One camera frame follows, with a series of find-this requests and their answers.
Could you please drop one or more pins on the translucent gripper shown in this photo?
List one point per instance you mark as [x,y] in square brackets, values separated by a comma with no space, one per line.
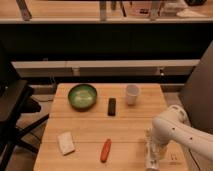
[160,151]

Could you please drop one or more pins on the clear plastic bottle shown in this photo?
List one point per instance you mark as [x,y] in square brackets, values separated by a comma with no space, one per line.
[151,159]

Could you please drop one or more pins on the green ceramic bowl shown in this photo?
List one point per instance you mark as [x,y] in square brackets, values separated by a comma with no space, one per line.
[82,96]

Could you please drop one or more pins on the white sponge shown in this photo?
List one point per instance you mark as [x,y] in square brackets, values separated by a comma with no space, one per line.
[66,144]

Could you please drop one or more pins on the orange carrot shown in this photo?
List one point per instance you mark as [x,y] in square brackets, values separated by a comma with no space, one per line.
[105,150]

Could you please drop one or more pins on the black chair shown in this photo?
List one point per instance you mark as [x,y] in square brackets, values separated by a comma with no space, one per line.
[15,99]

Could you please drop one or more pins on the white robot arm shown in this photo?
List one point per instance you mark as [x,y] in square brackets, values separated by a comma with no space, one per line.
[170,125]

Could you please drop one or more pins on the white paper cup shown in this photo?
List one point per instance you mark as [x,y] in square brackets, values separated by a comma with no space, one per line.
[132,92]

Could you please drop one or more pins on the black rectangular remote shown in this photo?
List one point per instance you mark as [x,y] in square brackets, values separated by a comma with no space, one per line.
[112,107]

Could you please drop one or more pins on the grey panel right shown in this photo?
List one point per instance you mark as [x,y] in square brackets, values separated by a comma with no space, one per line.
[197,99]

